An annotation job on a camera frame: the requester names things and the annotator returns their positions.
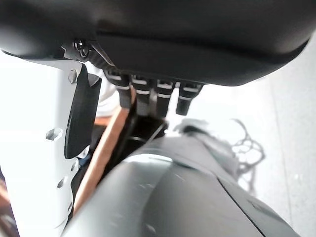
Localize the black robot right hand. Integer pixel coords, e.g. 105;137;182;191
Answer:
0;0;316;237

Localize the white garment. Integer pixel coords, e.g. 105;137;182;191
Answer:
95;74;123;118

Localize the navy blue garment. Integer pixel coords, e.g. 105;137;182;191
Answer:
78;157;93;171

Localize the brown wicker laundry basket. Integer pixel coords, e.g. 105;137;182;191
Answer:
0;93;137;237

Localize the silver robot right leg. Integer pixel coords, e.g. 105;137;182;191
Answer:
61;134;303;237

